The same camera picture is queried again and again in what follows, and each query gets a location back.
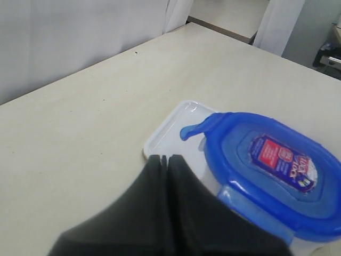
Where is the blue plastic lid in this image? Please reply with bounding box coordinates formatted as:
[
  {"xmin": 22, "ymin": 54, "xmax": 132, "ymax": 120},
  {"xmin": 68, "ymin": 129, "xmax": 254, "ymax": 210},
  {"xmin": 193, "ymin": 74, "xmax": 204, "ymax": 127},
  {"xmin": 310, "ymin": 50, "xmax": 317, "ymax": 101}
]
[{"xmin": 180, "ymin": 113, "xmax": 340, "ymax": 243}]

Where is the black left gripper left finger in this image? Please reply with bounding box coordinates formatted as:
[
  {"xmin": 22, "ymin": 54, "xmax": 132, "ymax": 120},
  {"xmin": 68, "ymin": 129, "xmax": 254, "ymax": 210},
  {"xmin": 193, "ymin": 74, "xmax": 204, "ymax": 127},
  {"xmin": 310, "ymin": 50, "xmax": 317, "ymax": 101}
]
[{"xmin": 49, "ymin": 155, "xmax": 171, "ymax": 255}]

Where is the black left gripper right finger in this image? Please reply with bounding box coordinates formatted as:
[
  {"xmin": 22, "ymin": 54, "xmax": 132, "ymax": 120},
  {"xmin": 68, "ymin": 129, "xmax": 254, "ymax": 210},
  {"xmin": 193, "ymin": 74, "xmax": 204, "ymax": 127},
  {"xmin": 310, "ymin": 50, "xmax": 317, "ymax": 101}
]
[{"xmin": 168, "ymin": 155, "xmax": 290, "ymax": 255}]

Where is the white rectangular tray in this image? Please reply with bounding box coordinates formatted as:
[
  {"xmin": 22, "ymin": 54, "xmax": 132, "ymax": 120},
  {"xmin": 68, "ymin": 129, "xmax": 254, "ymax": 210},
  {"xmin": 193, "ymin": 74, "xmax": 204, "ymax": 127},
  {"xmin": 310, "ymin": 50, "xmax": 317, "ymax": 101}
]
[{"xmin": 143, "ymin": 101, "xmax": 340, "ymax": 255}]

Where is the background equipment right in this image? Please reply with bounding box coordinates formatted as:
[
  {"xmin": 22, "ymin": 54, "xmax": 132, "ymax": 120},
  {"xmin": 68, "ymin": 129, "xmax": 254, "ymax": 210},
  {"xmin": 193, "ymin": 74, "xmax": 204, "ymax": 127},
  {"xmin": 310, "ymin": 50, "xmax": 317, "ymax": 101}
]
[{"xmin": 312, "ymin": 23, "xmax": 340, "ymax": 80}]

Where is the white curtain panel right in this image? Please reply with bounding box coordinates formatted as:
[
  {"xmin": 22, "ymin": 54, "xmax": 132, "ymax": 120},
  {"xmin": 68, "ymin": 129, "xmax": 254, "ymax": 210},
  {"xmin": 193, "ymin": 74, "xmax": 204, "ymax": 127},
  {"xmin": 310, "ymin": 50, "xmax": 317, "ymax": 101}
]
[{"xmin": 253, "ymin": 0, "xmax": 304, "ymax": 56}]

